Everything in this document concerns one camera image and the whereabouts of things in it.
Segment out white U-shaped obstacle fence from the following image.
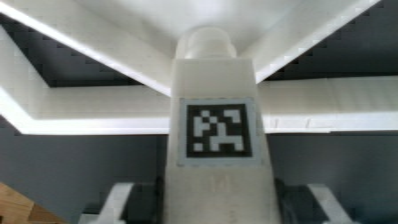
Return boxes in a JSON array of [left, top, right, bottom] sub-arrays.
[[0, 29, 398, 135]]

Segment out white square tabletop panel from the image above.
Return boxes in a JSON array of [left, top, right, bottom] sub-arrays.
[[0, 0, 381, 94]]

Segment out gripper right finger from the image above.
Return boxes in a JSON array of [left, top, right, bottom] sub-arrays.
[[308, 184, 359, 224]]

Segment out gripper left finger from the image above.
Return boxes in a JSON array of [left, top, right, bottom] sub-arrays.
[[79, 183, 135, 224]]

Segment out white table leg with tag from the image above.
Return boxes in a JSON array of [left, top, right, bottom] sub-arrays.
[[164, 27, 281, 224]]

